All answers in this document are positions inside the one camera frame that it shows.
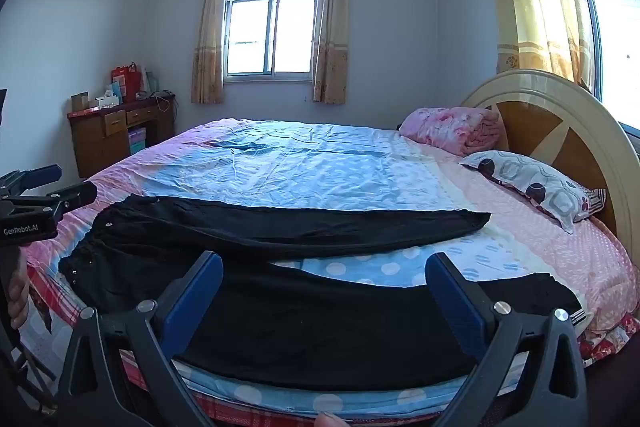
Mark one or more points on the bed with light blue sheet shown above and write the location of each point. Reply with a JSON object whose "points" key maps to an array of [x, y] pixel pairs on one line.
{"points": [[300, 162]]}

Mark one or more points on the pale plastic bag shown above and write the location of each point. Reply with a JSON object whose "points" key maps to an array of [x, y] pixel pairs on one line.
{"points": [[151, 81]]}

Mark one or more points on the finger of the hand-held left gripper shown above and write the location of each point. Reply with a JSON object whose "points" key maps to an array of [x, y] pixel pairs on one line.
{"points": [[37, 176], [70, 199]]}

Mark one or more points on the red gift bag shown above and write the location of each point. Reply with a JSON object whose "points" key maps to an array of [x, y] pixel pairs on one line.
{"points": [[130, 82]]}

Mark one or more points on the pink pillow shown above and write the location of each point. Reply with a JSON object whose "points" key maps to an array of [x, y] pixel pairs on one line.
{"points": [[450, 127]]}

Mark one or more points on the sliding window with white frame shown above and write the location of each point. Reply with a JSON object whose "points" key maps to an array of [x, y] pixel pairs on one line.
{"points": [[250, 37]]}

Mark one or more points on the person's right hand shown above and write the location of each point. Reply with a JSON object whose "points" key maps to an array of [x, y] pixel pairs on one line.
{"points": [[328, 420]]}

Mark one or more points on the small brown cardboard box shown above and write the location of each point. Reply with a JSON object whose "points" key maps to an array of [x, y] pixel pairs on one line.
{"points": [[80, 102]]}

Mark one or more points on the white tissue box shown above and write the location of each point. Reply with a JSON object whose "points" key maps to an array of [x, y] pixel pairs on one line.
{"points": [[107, 101]]}

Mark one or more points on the black pants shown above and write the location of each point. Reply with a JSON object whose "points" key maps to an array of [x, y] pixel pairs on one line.
{"points": [[300, 322]]}

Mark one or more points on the beige floral curtain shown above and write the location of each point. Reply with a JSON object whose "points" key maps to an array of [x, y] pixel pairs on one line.
{"points": [[210, 57], [330, 57]]}

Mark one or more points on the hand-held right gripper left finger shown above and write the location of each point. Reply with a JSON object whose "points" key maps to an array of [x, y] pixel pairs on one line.
{"points": [[197, 302]]}

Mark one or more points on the stacked pastel storage boxes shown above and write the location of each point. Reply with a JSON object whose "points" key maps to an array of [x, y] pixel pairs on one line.
{"points": [[137, 142]]}

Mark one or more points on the cream wooden round headboard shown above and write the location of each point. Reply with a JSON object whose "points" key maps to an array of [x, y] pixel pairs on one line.
{"points": [[540, 92]]}

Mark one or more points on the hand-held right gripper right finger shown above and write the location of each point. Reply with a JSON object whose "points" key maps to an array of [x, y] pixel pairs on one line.
{"points": [[452, 302]]}

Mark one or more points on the person's left hand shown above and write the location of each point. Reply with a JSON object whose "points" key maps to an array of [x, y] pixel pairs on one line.
{"points": [[20, 299]]}

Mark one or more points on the grey patterned pillow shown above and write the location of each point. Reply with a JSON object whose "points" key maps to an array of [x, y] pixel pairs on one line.
{"points": [[525, 177]]}

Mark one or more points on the large bright window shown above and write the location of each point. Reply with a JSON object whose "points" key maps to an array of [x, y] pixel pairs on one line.
{"points": [[615, 32]]}

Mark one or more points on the brown wooden desk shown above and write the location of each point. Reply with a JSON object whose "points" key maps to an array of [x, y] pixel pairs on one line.
{"points": [[95, 142]]}

